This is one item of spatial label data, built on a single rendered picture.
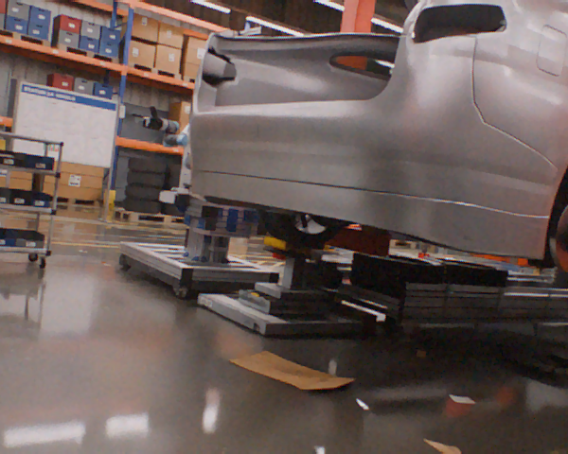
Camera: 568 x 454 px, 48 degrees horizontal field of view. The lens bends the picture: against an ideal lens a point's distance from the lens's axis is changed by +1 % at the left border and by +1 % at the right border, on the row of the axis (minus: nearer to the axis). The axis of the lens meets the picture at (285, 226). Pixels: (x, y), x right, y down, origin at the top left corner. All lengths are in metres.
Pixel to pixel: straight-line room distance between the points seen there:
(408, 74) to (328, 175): 0.47
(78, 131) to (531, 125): 8.34
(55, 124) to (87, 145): 0.54
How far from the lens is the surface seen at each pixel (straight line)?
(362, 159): 2.22
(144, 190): 11.33
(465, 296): 4.66
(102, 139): 10.17
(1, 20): 13.53
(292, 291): 4.12
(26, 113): 9.89
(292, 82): 3.81
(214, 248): 4.91
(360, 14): 4.84
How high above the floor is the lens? 0.85
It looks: 3 degrees down
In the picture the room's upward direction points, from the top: 8 degrees clockwise
